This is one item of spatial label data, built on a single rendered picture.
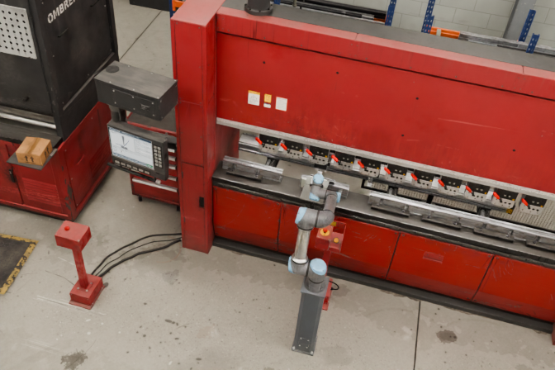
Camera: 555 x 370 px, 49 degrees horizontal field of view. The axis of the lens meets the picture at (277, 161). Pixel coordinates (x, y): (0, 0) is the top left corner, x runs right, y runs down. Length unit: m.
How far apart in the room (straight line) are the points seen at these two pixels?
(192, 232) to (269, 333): 1.11
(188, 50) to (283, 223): 1.73
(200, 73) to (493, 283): 2.85
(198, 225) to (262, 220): 0.56
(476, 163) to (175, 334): 2.66
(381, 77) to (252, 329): 2.28
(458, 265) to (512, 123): 1.36
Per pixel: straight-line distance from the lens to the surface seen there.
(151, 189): 5.78
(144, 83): 4.12
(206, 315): 5.16
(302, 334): 4.80
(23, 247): 5.84
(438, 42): 4.18
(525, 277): 5.18
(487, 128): 4.33
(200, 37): 4.10
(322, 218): 3.98
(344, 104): 4.32
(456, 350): 5.32
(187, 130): 4.60
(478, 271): 5.14
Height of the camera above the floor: 4.28
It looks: 42 degrees down
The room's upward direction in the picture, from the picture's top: 5 degrees clockwise
